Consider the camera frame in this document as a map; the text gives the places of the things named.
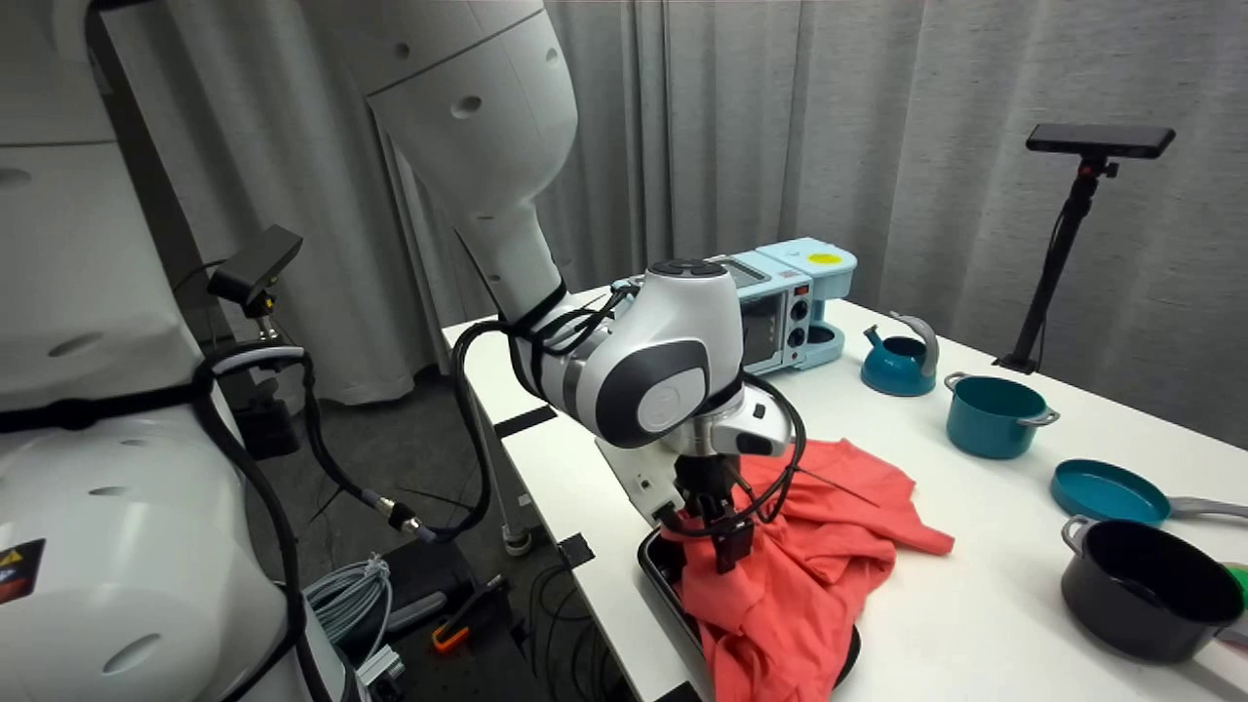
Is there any teal toy kettle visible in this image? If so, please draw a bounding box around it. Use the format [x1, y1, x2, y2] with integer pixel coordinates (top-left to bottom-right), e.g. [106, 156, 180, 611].
[862, 311, 942, 397]

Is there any grey cable bundle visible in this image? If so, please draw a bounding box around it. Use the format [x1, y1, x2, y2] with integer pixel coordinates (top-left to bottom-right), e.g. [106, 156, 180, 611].
[301, 554, 411, 696]

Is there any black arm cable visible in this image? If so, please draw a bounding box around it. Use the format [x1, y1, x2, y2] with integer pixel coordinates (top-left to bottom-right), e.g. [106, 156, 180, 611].
[445, 278, 810, 542]

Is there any black cooking pot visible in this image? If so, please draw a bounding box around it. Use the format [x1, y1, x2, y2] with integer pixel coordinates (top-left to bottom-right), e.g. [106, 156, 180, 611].
[1060, 518, 1246, 663]

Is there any teal toy frying pan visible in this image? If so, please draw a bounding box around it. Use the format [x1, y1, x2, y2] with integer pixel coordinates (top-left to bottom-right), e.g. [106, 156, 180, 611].
[1051, 462, 1248, 528]

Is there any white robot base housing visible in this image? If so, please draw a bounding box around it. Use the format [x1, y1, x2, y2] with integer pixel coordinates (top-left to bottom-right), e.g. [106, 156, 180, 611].
[0, 0, 344, 702]

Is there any black camera on pole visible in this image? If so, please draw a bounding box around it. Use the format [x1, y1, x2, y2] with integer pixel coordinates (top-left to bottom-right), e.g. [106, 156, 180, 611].
[206, 226, 306, 319]

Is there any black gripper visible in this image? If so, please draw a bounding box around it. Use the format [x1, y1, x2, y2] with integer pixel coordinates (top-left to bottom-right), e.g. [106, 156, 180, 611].
[673, 455, 754, 575]

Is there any black camera stand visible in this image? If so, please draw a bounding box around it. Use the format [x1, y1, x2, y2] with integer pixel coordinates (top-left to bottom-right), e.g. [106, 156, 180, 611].
[999, 121, 1173, 376]

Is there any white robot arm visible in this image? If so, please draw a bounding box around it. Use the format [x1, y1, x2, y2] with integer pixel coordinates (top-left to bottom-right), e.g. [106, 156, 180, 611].
[314, 0, 788, 570]

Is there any red-orange cloth towel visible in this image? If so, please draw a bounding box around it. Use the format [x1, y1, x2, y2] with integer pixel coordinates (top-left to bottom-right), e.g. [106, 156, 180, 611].
[679, 442, 957, 702]

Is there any teal toy pot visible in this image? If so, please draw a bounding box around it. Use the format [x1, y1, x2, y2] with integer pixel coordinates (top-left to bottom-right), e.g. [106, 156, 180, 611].
[944, 376, 1059, 462]

